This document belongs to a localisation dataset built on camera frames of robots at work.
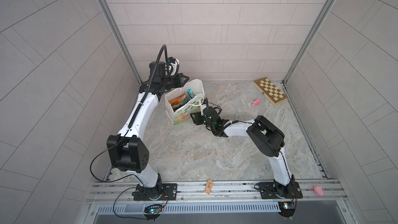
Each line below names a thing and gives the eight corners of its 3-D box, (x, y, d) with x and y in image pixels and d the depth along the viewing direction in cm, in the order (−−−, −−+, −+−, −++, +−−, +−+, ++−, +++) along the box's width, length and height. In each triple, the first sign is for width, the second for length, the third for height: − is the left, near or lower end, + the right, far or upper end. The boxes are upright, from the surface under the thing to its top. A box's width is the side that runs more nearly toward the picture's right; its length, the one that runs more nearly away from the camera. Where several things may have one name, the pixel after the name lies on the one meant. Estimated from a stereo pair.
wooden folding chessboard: (273, 105, 104) (275, 103, 103) (253, 83, 118) (254, 81, 116) (287, 99, 108) (288, 97, 106) (265, 78, 121) (266, 76, 119)
